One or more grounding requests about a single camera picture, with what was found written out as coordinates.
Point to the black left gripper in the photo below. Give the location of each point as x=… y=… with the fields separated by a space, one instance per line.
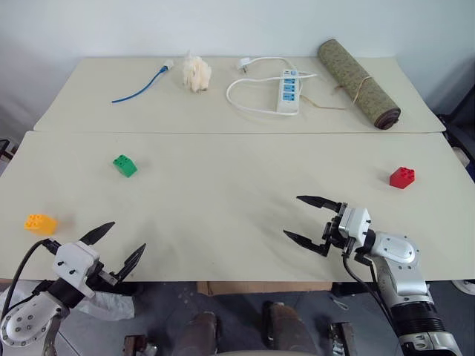
x=97 y=279

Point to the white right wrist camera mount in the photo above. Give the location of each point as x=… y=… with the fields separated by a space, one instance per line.
x=354 y=222

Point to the dark brown wooden object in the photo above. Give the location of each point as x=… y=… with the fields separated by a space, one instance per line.
x=6 y=150

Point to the crumpled white fluffy wad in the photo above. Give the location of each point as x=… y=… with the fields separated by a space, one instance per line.
x=196 y=74

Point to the dark equipment pile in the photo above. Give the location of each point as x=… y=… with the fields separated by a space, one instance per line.
x=460 y=141

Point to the crumpled white plastic bag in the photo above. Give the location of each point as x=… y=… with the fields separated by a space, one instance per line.
x=111 y=306

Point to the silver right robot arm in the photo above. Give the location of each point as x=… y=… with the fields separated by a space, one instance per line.
x=404 y=282

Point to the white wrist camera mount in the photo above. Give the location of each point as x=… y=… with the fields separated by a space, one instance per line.
x=354 y=222
x=76 y=261

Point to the rolled olive patterned mat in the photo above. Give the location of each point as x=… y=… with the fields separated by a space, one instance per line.
x=352 y=78

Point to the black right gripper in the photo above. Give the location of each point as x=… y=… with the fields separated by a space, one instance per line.
x=334 y=233

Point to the white rounded object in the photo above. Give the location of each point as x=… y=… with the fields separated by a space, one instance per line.
x=464 y=287

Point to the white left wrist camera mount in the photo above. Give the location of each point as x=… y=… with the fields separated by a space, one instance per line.
x=76 y=261

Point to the red toy brick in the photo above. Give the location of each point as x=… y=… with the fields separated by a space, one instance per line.
x=401 y=180

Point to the green toy brick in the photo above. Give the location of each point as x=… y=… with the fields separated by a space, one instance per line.
x=126 y=168

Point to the dark brown rounded shape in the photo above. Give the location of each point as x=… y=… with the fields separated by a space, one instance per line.
x=285 y=330
x=196 y=333

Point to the yellow toy brick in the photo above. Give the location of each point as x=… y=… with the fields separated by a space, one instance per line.
x=42 y=226

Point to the brown cardboard piece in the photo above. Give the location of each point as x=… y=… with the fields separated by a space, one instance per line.
x=259 y=287

